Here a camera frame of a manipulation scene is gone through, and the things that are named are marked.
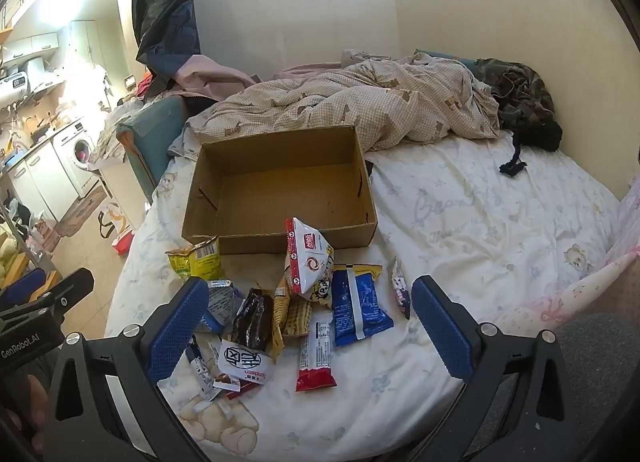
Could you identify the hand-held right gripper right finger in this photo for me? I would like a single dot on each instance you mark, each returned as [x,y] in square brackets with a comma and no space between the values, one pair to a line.
[442,327]

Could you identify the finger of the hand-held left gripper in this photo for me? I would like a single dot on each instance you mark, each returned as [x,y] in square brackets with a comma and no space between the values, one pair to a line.
[75,284]
[25,284]

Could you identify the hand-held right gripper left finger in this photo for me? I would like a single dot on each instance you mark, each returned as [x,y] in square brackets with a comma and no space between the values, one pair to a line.
[177,327]

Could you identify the small dark stick packet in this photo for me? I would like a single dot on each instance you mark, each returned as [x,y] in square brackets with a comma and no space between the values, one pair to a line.
[202,372]

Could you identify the silver white blue snack packet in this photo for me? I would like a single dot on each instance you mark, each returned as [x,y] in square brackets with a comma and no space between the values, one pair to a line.
[222,302]

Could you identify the white snack packet dark end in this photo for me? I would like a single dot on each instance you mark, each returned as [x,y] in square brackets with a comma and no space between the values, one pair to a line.
[400,287]

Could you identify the yellow snack packet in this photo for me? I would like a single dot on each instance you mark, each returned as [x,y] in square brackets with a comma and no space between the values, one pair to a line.
[197,259]

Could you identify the dark brown snack packet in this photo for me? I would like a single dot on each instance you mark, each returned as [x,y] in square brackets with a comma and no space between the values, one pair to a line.
[252,319]

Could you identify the white packet large black characters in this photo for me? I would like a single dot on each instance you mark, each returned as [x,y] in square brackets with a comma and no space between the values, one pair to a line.
[245,362]

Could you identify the small red brown packet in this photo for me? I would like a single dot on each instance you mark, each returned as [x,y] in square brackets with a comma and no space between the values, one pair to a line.
[235,387]

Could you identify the blue snack packet white seam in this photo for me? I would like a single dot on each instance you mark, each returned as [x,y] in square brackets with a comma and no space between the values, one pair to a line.
[360,307]

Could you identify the orange bear-print snack packet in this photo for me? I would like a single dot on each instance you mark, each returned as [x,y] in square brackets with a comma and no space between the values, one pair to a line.
[278,322]

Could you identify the tan biscuit packet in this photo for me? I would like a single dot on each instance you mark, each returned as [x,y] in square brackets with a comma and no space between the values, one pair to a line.
[298,314]

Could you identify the white red-ended snack bar packet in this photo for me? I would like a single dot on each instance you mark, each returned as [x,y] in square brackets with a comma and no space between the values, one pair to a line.
[315,352]

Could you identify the large red white snack bag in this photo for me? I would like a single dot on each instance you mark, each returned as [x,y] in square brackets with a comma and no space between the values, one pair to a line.
[307,262]

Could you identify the brown cardboard box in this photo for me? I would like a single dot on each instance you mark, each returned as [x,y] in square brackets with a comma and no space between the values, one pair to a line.
[280,192]

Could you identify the person's left hand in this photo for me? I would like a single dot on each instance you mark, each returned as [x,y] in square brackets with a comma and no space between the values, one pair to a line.
[37,399]

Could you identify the brown floor rug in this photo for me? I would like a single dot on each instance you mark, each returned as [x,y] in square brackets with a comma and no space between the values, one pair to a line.
[75,222]

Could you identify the white yellow tote bag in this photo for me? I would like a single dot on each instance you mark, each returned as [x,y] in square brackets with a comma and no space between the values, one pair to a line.
[117,219]

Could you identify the white lower cabinet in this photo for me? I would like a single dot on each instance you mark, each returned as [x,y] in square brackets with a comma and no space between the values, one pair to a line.
[40,182]

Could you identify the bed with white printed sheet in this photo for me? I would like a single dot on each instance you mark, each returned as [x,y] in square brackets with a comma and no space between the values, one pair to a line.
[475,222]

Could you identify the white washing machine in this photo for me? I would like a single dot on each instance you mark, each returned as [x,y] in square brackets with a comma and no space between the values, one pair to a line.
[80,157]

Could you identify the pink bow-print pillow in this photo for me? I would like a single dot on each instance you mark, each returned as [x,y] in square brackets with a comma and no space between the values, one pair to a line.
[575,292]

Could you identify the floral cloth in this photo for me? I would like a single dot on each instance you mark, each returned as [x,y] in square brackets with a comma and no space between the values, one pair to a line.
[112,137]

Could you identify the person's grey trouser leg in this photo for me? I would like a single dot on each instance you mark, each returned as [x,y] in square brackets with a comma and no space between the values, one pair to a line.
[600,367]

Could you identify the teal cushion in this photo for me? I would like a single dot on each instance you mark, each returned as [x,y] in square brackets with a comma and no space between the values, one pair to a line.
[155,142]

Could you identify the small black cloth piece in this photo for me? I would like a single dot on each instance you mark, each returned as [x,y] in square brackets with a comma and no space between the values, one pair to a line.
[369,167]

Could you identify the white water heater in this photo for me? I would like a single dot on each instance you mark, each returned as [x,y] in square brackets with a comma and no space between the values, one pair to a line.
[15,87]

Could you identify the black garment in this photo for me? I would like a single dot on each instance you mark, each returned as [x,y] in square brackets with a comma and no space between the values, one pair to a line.
[542,134]

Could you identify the camouflage cloth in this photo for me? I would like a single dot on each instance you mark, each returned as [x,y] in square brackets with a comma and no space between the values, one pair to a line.
[520,92]

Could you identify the pink cloth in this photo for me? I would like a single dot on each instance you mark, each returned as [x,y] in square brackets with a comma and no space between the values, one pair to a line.
[210,74]

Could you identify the beige checkered quilt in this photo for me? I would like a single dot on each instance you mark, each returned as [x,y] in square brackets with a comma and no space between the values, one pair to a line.
[350,92]

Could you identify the teal pillow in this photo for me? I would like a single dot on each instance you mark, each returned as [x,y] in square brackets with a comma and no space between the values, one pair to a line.
[470,62]

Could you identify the dark blue hanging jacket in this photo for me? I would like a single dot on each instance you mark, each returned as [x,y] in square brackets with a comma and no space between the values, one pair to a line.
[165,17]

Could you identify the white wall cabinet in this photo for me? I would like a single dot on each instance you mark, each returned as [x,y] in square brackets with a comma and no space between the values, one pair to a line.
[35,44]

